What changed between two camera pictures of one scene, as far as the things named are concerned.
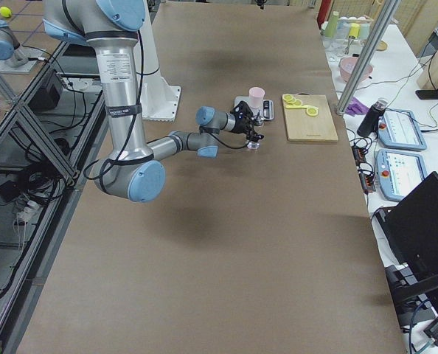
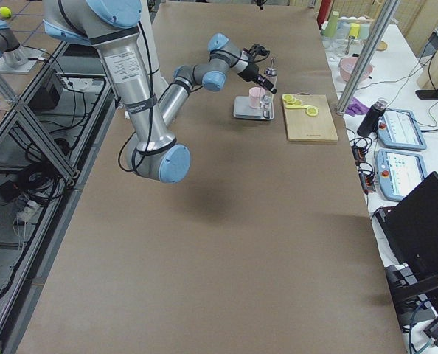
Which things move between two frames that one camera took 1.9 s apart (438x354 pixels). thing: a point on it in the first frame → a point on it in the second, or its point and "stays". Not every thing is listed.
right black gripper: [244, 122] → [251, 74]
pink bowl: [347, 65] stays
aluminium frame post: [365, 57] stays
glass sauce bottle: [259, 121] → [267, 108]
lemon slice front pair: [312, 110] stays
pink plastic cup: [256, 95] stays
